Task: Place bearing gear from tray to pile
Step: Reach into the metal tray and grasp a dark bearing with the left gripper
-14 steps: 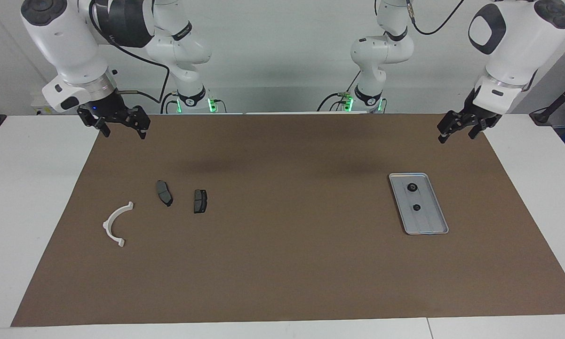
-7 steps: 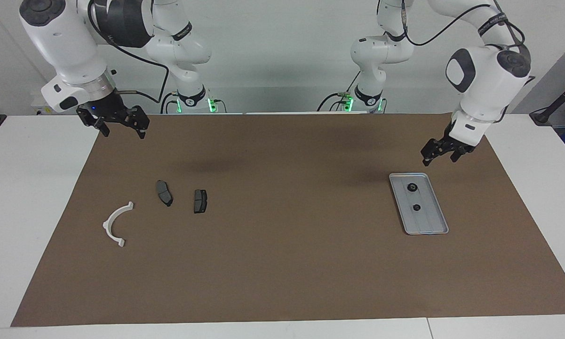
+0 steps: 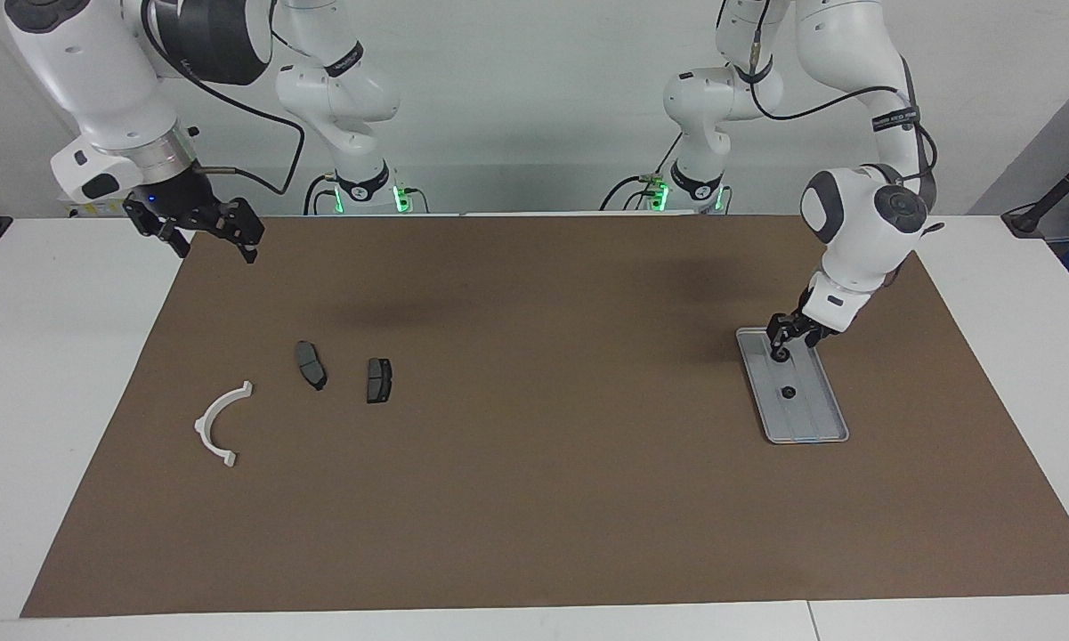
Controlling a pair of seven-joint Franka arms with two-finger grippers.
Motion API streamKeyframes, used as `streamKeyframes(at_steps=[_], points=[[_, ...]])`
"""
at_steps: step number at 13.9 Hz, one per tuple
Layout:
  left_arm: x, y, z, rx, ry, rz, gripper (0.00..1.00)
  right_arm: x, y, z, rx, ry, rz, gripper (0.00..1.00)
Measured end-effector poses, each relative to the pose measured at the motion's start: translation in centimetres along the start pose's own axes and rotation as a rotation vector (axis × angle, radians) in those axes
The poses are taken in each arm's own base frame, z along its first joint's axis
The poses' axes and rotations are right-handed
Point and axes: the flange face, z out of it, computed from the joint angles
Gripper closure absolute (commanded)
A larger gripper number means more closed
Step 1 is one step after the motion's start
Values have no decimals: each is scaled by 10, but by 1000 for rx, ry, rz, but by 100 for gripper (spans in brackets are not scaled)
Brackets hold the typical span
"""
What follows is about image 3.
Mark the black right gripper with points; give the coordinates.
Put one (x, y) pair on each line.
(182, 196)

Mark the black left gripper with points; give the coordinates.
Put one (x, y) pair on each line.
(810, 328)

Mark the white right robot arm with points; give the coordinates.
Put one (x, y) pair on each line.
(98, 71)

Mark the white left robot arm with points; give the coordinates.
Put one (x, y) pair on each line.
(863, 231)

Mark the silver metal tray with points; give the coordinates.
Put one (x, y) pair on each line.
(810, 418)

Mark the white power box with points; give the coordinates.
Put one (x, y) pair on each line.
(98, 210)

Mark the curved grey brake pad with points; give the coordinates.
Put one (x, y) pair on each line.
(310, 365)

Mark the rectangular grey brake pad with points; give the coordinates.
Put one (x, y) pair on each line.
(379, 381)

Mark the brown table mat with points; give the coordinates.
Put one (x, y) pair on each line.
(534, 490)

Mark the white semicircular bracket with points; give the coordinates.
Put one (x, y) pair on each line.
(203, 425)

